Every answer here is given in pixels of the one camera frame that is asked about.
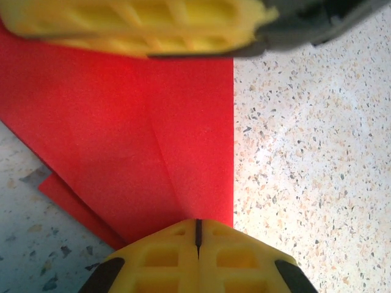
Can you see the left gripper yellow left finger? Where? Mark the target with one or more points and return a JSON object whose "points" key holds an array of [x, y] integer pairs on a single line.
{"points": [[165, 262]]}

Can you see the red square paper sheet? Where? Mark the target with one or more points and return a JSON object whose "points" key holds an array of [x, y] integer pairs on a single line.
{"points": [[122, 122]]}

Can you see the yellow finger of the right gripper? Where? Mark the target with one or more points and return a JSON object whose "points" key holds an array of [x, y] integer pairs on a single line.
{"points": [[152, 10], [122, 39]]}

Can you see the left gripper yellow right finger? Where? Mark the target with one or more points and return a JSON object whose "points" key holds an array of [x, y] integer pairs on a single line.
{"points": [[238, 262]]}

